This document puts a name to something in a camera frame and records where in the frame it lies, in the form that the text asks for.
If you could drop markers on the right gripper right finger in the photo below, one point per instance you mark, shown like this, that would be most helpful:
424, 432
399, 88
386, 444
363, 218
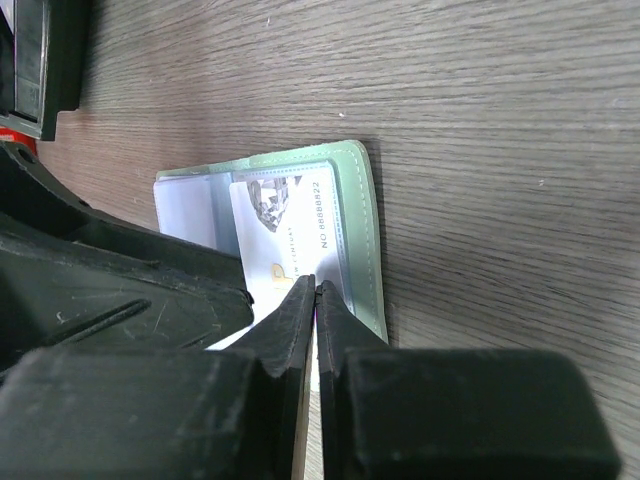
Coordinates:
391, 413

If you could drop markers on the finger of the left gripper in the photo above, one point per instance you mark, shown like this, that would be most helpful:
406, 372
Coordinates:
72, 274

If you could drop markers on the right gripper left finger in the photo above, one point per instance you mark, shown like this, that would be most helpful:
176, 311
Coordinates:
236, 413

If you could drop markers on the white credit card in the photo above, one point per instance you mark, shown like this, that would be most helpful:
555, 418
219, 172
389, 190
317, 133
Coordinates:
282, 223

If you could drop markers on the green leather card holder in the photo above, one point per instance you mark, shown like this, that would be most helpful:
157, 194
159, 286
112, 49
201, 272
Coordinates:
183, 211

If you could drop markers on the black plastic organizer tray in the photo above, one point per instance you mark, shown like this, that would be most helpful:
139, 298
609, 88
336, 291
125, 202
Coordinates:
43, 48

